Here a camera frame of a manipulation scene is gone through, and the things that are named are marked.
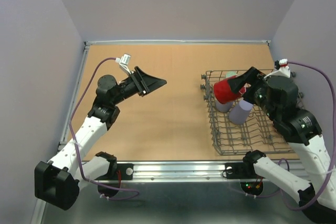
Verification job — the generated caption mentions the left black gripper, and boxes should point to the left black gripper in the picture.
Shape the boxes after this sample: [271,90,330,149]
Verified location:
[112,66,167,105]

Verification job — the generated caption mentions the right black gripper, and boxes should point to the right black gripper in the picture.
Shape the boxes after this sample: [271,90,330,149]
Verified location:
[228,66,278,121]

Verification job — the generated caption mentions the green plastic cup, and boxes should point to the green plastic cup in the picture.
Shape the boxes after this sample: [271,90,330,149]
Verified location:
[225,71,238,78]

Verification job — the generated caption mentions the red mug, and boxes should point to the red mug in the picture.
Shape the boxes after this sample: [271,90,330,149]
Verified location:
[213,75,246,104]

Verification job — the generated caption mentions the purple cup small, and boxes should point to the purple cup small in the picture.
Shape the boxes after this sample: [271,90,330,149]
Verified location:
[215,100,234,113]

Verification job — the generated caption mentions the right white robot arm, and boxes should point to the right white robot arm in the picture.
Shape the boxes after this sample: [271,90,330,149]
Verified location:
[227,67,335,223]

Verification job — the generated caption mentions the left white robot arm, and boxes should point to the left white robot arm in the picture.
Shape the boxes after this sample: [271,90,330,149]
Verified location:
[34,67,167,210]

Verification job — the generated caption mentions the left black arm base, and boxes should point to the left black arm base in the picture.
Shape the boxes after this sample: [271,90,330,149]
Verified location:
[96,163,134,180]

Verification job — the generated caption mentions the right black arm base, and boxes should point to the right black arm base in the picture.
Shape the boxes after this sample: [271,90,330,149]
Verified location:
[222,162,254,179]

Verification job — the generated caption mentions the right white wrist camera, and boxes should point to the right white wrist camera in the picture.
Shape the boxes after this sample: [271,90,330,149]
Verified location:
[264,59,291,79]

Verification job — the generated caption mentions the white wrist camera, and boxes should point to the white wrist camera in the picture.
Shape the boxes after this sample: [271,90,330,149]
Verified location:
[115,54,132,76]
[264,59,291,79]

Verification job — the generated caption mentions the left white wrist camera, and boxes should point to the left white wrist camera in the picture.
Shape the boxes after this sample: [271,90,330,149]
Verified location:
[115,54,132,76]

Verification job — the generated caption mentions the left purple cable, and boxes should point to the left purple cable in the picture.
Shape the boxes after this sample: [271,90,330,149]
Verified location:
[67,57,140,200]

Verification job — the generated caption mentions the grey wire dish rack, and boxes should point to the grey wire dish rack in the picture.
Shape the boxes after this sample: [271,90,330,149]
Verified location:
[200,70,294,159]

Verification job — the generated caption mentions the aluminium front rail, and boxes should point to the aluminium front rail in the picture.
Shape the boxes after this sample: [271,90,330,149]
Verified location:
[43,159,305,184]

